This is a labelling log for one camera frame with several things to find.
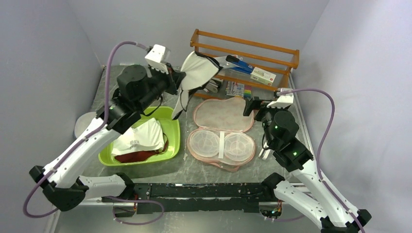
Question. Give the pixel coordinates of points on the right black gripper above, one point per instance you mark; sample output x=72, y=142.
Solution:
x=255, y=103

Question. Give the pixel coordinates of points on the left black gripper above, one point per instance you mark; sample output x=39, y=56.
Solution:
x=173, y=78

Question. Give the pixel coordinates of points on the white black bra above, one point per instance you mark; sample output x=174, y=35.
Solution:
x=199, y=69

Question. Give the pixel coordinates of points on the floral mesh laundry bag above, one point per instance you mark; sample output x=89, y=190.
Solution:
x=220, y=139

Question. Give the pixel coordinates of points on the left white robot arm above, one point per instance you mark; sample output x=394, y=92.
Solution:
x=61, y=180

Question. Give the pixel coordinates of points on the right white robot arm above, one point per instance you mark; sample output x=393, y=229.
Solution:
x=326, y=207

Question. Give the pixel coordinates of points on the coloured marker pack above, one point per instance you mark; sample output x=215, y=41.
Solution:
x=238, y=90

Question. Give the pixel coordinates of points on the white staples box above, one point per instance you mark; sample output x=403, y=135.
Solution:
x=262, y=76

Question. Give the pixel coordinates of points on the blue stapler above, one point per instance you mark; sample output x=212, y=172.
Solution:
x=239, y=64

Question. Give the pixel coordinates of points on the grey black stapler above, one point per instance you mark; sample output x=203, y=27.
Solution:
x=213, y=85

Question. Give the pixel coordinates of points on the green plastic basin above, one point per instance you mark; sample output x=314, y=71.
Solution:
x=171, y=132

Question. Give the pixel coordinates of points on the orange wooden shelf rack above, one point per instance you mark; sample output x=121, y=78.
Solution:
x=277, y=60

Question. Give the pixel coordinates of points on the small white rectangular block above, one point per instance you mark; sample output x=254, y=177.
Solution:
x=264, y=153

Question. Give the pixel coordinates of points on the white plastic packet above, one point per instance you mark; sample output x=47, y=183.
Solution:
x=224, y=63

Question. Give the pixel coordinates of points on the white garment in basin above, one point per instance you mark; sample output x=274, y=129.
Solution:
x=146, y=137

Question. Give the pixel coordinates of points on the dark red garment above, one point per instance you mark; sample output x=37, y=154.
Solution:
x=140, y=156

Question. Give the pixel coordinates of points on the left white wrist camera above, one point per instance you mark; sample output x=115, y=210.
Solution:
x=157, y=58

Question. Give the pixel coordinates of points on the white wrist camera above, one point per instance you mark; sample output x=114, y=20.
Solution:
x=283, y=98
x=157, y=58

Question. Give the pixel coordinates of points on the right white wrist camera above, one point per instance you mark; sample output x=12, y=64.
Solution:
x=283, y=98

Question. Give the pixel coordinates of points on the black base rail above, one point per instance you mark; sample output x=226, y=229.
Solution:
x=193, y=197

